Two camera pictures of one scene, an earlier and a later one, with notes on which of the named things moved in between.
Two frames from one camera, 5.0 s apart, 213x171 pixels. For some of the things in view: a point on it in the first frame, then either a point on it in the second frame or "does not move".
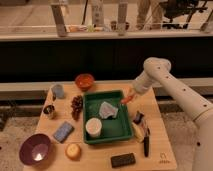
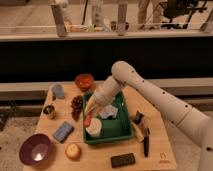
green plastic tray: (113, 129) does not move
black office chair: (180, 12) does not move
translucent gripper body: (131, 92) to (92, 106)
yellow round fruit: (73, 151) does not move
